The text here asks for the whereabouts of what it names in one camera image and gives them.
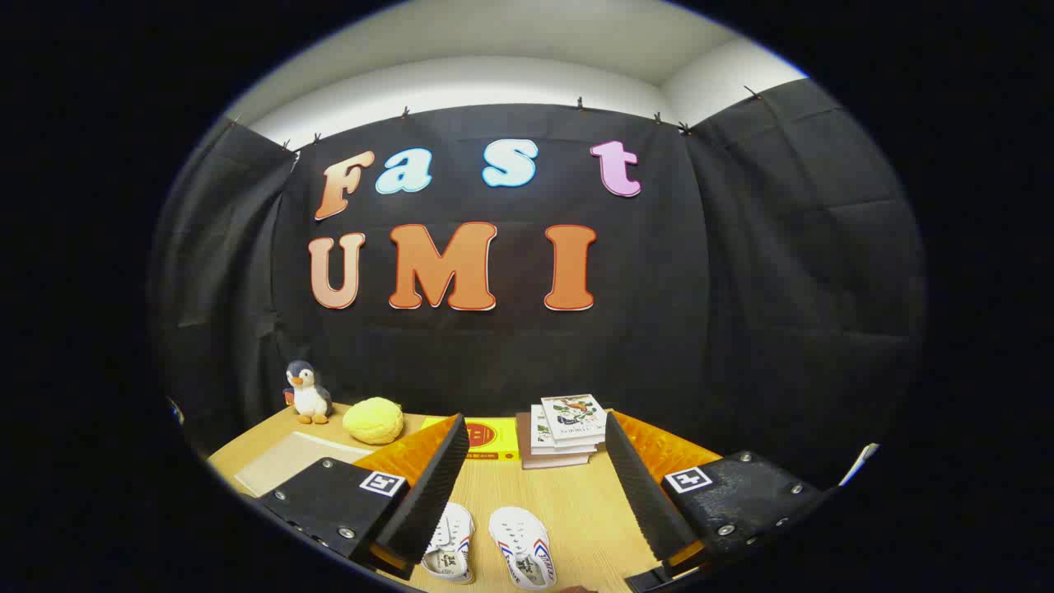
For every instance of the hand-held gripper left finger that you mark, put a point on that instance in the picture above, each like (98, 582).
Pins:
(428, 494)

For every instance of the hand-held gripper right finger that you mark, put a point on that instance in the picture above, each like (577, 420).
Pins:
(646, 494)

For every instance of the white canvas shoe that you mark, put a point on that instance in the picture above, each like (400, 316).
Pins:
(451, 535)
(519, 539)

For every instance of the beige fabric storage box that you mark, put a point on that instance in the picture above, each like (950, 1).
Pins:
(288, 461)

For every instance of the yellow book with red circle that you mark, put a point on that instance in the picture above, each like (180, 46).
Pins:
(494, 436)

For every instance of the yellow round plush ball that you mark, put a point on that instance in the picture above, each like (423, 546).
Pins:
(373, 420)

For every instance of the brown cover book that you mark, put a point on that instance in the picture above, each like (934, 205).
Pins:
(556, 462)

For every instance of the white illustrated cover book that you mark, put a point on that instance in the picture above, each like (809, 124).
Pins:
(572, 414)

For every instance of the penguin plush toy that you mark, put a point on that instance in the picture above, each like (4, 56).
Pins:
(310, 399)

